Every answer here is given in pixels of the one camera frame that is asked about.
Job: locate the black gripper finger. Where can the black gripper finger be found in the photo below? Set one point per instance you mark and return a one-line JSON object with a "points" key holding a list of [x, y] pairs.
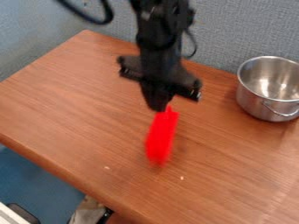
{"points": [[149, 93], [165, 97]]}

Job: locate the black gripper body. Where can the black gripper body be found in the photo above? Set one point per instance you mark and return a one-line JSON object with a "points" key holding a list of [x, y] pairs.
{"points": [[161, 68]]}

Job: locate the red plastic block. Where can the red plastic block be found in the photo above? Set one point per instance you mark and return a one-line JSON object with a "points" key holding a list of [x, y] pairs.
{"points": [[160, 141]]}

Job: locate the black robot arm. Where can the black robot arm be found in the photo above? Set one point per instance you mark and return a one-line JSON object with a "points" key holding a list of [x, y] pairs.
{"points": [[164, 21]]}

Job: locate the metal pot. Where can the metal pot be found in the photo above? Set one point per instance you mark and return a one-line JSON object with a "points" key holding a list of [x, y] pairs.
{"points": [[269, 88]]}

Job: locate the white object at corner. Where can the white object at corner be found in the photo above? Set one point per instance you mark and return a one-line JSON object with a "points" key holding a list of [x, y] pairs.
{"points": [[10, 217]]}

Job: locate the crumpled beige cloth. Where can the crumpled beige cloth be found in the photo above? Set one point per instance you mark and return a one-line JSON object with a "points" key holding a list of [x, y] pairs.
{"points": [[89, 212]]}

